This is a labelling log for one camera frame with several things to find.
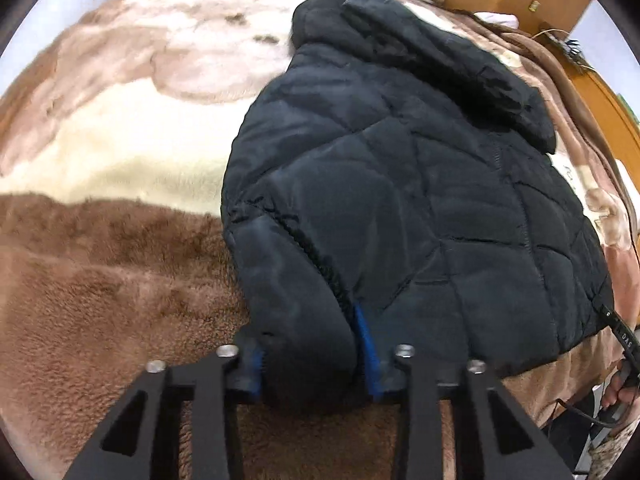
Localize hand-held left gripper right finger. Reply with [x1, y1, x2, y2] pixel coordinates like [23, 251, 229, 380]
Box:
[355, 305, 573, 480]

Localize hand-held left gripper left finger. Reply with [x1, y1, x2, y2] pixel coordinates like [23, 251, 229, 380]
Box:
[65, 336, 264, 480]

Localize black quilted hooded jacket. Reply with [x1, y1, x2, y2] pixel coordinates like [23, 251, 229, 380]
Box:
[221, 0, 615, 406]

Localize person's right hand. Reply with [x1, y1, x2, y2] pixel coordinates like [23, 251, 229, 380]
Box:
[601, 362, 633, 409]

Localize brown printed fleece blanket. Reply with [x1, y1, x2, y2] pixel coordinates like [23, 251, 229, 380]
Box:
[0, 0, 640, 480]

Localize wooden bed headboard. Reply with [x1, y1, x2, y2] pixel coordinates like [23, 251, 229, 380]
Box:
[570, 57, 640, 161]

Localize power strip with plugs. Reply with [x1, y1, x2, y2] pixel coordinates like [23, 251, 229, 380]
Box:
[534, 29, 587, 67]

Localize white folded towel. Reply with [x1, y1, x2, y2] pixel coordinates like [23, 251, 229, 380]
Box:
[474, 12, 519, 27]

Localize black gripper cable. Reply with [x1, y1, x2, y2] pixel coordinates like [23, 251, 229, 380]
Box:
[554, 396, 603, 423]

